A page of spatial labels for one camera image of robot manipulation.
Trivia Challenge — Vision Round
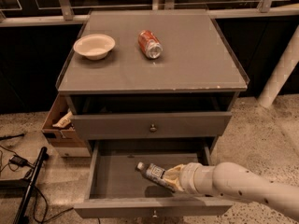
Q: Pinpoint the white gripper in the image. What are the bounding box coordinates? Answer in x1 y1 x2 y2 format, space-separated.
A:
164 162 216 196

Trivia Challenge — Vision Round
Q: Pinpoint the blue plastic water bottle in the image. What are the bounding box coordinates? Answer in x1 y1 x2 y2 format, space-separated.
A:
136 162 175 192

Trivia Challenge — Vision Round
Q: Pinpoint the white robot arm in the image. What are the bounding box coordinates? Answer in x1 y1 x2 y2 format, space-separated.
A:
163 162 299 221

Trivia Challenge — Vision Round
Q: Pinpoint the round middle drawer knob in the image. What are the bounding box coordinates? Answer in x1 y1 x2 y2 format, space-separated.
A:
152 210 158 218

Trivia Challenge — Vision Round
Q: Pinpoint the round drawer knob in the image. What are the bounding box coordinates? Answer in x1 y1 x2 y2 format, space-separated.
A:
149 124 157 133
152 210 158 218

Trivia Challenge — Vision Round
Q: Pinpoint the round top drawer knob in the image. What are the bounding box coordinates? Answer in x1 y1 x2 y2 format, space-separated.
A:
149 124 157 133

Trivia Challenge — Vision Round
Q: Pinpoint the grey middle drawer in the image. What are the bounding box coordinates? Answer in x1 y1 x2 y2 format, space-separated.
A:
75 138 233 218

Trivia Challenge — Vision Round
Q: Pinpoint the grey drawer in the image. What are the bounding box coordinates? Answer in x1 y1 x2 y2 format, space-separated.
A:
75 138 233 218
70 93 232 140

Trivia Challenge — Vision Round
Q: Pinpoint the grey top drawer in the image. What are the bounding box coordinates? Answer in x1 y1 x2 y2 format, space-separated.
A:
70 93 232 140

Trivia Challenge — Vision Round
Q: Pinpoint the grey drawer cabinet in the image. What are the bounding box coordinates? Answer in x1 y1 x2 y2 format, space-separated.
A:
58 10 249 151

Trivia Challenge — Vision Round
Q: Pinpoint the cardboard box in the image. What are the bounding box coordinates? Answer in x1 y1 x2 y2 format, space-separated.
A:
42 95 91 157

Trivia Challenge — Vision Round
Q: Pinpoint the red soda can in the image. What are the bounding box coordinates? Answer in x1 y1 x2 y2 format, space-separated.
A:
137 30 163 59

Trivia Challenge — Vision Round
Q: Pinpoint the black stand pole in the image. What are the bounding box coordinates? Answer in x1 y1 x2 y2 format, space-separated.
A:
13 147 49 224

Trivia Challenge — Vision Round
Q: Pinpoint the white paper bowl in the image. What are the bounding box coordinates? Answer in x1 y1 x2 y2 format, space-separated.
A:
73 34 115 61

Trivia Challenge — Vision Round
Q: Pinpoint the black power adapter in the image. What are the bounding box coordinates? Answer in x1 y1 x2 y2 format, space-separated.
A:
9 155 28 167

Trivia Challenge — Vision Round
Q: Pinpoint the white support pole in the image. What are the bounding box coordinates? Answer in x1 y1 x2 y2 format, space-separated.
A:
258 26 299 108

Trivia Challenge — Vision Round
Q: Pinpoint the metal window railing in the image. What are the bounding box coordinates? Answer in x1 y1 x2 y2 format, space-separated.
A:
0 0 299 27

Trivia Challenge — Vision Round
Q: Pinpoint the black floor cable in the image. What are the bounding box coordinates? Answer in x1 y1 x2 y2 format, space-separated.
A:
0 133 75 224

